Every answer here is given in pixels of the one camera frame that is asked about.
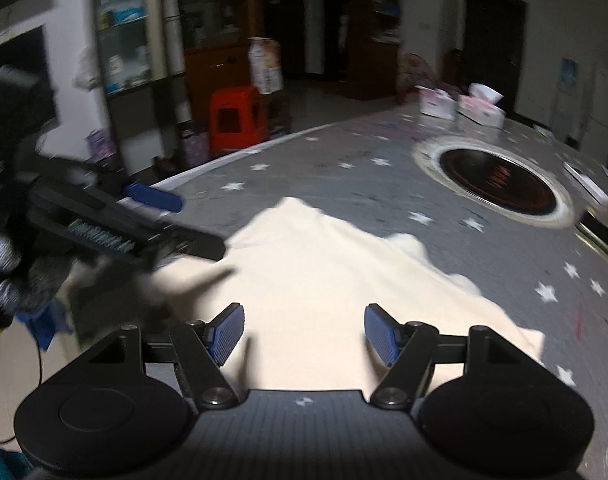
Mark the round black induction cooktop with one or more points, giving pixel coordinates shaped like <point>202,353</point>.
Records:
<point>498,182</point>

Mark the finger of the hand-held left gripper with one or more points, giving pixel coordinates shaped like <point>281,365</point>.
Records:
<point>154,197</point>
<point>194,245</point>

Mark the round patterned hand fan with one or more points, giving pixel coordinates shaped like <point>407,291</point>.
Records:
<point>417,71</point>

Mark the pink white tissue box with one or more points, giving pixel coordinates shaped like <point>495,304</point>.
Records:
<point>481,107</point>

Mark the white remote control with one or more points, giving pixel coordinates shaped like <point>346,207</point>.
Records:
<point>586,182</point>

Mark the wooden open shelf cabinet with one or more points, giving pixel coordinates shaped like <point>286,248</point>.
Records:
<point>378,25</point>

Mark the black smartphone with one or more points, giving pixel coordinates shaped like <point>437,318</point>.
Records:
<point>606,235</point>

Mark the small flat packet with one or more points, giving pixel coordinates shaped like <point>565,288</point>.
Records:
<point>543,131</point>

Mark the purple package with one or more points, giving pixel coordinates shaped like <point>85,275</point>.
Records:
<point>101,145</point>

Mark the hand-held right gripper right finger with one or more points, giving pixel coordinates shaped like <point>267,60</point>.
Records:
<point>382,332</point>

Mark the glass door display cabinet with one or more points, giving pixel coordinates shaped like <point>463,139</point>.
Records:
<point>174,35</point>

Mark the red plastic stool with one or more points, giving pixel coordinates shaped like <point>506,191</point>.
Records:
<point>236,120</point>

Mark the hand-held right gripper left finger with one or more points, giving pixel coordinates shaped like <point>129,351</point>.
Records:
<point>226,332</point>

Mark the cream garment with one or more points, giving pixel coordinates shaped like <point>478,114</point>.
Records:
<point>309,285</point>

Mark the grey star table cover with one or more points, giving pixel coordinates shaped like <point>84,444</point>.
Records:
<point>359,180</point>

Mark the printed standing bag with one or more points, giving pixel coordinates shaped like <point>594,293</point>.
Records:
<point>265,65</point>

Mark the dark entrance door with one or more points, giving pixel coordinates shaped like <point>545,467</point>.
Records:
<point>493,50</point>

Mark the person's left hand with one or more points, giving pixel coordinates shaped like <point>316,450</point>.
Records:
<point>44,277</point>

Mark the water dispenser with blue bottle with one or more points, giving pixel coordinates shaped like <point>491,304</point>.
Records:
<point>566,95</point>

